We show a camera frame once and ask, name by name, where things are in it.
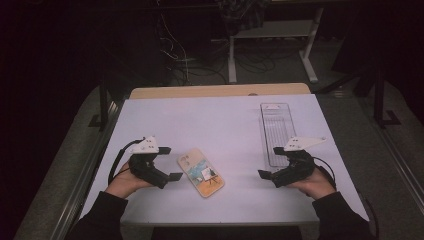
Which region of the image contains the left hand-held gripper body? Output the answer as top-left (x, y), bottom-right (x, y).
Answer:
top-left (128, 135), bottom-right (171, 190)

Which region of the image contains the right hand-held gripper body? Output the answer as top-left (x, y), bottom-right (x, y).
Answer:
top-left (270, 135), bottom-right (328, 189)

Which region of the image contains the clear plastic tray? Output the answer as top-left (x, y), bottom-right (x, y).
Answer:
top-left (259, 102), bottom-right (298, 169)

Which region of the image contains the beige painted phone case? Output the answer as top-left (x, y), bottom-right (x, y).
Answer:
top-left (176, 147), bottom-right (225, 199)

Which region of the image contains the person's right hand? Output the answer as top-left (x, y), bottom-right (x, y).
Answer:
top-left (286, 168), bottom-right (337, 201)

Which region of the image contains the person's left hand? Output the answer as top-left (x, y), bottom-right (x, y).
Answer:
top-left (104, 161), bottom-right (154, 200)

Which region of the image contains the wooden table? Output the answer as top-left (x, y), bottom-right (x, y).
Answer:
top-left (129, 82), bottom-right (312, 100)

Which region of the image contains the black metal stand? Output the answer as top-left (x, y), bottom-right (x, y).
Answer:
top-left (373, 64), bottom-right (402, 129)
top-left (88, 79), bottom-right (121, 129)

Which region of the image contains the dark plaid cloth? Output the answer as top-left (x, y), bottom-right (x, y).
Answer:
top-left (216, 0), bottom-right (271, 36)

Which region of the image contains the left hand-held gripper black cable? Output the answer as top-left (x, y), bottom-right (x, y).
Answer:
top-left (107, 138), bottom-right (146, 186)

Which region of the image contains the hand-held gripper black cable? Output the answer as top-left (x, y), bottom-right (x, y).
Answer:
top-left (107, 138), bottom-right (146, 186)
top-left (311, 156), bottom-right (380, 240)

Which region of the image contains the aluminium frame rail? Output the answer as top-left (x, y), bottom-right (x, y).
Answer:
top-left (361, 98), bottom-right (424, 204)
top-left (49, 99), bottom-right (125, 240)

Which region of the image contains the tangle of floor cables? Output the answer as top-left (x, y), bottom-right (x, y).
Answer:
top-left (156, 0), bottom-right (301, 86)

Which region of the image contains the right hand-held gripper black cable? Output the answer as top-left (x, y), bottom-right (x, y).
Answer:
top-left (311, 156), bottom-right (380, 240)

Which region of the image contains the white metal desk frame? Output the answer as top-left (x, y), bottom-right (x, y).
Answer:
top-left (211, 6), bottom-right (325, 84)

